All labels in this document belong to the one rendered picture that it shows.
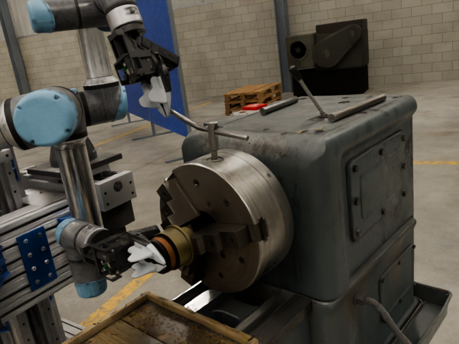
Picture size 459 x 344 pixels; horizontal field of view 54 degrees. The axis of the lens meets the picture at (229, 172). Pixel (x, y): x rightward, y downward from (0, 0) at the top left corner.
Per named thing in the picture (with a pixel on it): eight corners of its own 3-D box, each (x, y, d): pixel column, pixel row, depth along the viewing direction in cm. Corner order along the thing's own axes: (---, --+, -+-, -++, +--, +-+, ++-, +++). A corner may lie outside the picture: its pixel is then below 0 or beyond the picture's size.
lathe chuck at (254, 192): (190, 251, 123) (180, 142, 111) (285, 295, 103) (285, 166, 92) (165, 266, 116) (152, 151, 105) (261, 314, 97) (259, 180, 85)
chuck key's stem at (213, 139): (222, 170, 99) (219, 121, 95) (215, 174, 98) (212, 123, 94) (215, 168, 101) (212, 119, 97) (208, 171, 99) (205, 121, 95)
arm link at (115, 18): (127, 20, 107) (145, 2, 101) (134, 37, 107) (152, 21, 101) (100, 21, 102) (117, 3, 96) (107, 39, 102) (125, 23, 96)
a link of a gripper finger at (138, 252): (145, 276, 84) (118, 263, 90) (169, 261, 88) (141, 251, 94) (142, 261, 83) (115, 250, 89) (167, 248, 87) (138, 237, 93)
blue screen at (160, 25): (111, 126, 960) (87, 11, 893) (147, 119, 989) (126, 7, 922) (166, 163, 595) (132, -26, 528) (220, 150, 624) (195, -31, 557)
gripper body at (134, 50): (121, 89, 101) (102, 39, 101) (151, 84, 107) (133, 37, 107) (138, 76, 96) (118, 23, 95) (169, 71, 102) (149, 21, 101)
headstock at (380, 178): (298, 194, 176) (289, 95, 165) (423, 213, 144) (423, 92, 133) (190, 259, 135) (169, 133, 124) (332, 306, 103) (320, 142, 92)
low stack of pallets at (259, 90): (247, 104, 1002) (244, 85, 989) (283, 102, 965) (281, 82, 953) (224, 116, 894) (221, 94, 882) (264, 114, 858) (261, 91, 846)
